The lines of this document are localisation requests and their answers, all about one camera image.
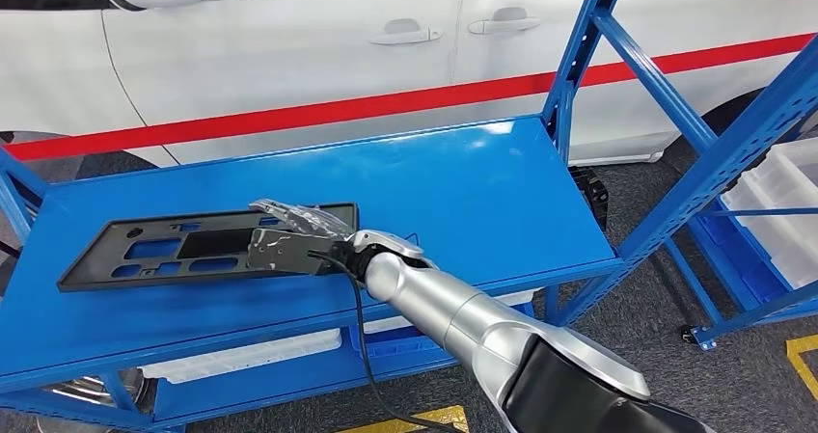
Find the black rack caster wheel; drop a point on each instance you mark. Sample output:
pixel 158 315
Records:
pixel 687 334

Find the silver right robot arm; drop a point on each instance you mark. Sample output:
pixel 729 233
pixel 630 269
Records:
pixel 434 302

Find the blue metal shelf rack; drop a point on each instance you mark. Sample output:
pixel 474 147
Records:
pixel 447 181
pixel 698 283

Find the black plastic plate frame part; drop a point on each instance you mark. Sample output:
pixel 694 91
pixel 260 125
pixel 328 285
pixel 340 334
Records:
pixel 96 270

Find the black ribbed object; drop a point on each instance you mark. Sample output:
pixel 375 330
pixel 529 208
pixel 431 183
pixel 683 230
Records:
pixel 591 194

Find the chrome base stanchion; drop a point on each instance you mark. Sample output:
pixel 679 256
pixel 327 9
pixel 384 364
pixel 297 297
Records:
pixel 96 388

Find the white car with red stripe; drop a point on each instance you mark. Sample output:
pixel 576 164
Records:
pixel 287 66

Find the blue plastic bin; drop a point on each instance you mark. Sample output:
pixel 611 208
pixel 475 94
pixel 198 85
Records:
pixel 396 347
pixel 735 270

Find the yellow floor tape square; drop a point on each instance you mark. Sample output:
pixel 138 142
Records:
pixel 802 344
pixel 441 417

